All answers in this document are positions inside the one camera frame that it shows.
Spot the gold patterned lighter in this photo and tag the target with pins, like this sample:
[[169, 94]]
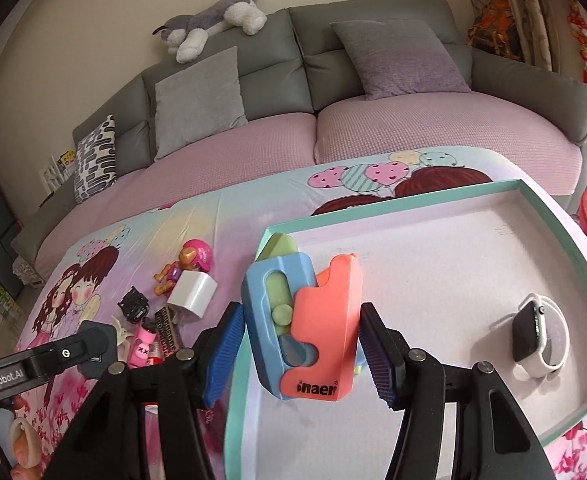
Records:
[[166, 332]]

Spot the white charger plug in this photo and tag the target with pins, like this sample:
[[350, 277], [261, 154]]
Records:
[[193, 292]]

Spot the teal-rimmed box lid tray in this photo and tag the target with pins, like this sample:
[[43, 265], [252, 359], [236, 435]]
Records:
[[448, 270]]

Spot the black and white patterned pillow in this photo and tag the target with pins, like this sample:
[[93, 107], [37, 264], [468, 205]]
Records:
[[96, 160]]

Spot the pink toy figure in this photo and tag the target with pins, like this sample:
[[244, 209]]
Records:
[[196, 255]]

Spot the white rack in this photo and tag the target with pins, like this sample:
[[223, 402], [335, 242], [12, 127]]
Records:
[[53, 175]]

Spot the white lace cloth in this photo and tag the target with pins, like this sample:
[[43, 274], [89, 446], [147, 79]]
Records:
[[26, 272]]

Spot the patterned curtain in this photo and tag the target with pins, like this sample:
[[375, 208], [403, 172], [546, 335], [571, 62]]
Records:
[[533, 10]]

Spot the white smartwatch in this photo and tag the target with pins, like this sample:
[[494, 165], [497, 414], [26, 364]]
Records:
[[528, 337]]

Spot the purple-grey cushion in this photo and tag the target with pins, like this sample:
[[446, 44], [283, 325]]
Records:
[[398, 60]]

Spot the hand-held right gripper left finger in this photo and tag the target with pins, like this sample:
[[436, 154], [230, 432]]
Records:
[[221, 355]]

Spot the black toy car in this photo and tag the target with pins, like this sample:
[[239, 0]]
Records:
[[133, 305]]

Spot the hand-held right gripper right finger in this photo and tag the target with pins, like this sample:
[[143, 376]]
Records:
[[376, 355]]

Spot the red knot decoration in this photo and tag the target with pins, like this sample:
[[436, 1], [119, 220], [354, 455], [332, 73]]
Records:
[[581, 30]]

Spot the grey cushion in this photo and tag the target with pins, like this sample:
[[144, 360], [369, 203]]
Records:
[[198, 105]]

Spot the blue toy with green slider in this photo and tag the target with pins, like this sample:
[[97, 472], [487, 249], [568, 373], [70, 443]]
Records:
[[258, 310]]

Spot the pink lighter with face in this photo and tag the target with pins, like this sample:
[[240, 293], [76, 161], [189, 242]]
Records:
[[143, 347]]

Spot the grey and white plush dog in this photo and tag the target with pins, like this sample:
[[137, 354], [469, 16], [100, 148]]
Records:
[[208, 20]]

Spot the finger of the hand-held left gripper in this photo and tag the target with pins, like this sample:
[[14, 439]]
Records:
[[63, 352]]

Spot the printed cartoon blanket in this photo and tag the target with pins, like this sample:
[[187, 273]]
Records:
[[213, 220]]

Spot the grey sofa with pink cover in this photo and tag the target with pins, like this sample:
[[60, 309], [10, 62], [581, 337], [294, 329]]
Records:
[[363, 12]]

